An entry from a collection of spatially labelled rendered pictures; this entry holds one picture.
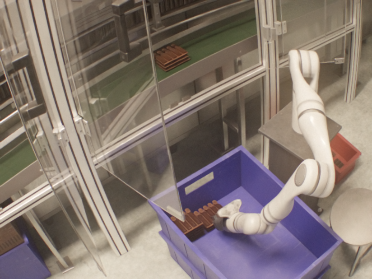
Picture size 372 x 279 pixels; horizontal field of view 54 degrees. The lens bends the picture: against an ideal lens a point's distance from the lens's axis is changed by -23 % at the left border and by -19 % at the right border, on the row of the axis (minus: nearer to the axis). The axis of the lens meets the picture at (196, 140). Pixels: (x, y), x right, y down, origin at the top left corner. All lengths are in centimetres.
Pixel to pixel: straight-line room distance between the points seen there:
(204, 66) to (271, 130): 34
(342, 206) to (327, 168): 64
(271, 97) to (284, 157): 38
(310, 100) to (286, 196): 27
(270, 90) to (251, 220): 70
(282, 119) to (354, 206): 50
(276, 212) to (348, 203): 59
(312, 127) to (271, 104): 75
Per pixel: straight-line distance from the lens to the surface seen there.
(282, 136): 152
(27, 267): 187
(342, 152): 222
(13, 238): 169
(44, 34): 115
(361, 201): 176
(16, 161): 153
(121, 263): 191
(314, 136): 117
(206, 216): 166
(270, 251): 161
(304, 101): 122
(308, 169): 107
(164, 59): 159
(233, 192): 178
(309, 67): 134
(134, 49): 85
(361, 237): 166
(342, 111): 252
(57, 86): 125
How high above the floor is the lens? 162
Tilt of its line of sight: 45 degrees down
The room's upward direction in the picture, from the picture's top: 7 degrees counter-clockwise
